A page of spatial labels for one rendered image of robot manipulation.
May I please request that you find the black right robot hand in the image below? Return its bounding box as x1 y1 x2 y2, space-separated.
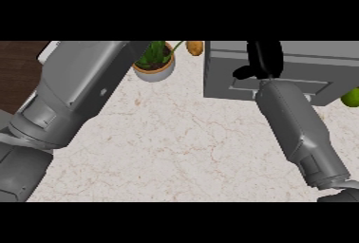
233 41 286 82

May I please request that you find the grey drawer cabinet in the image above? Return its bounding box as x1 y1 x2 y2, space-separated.
203 41 359 107

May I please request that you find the brown potato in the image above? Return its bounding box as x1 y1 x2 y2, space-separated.
185 41 206 57

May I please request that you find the green round fruit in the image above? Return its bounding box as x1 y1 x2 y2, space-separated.
340 87 359 108

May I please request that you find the potted green plant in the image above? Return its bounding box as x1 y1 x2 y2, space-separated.
132 41 185 84

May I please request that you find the white panel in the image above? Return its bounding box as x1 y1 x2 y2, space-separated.
38 41 63 65

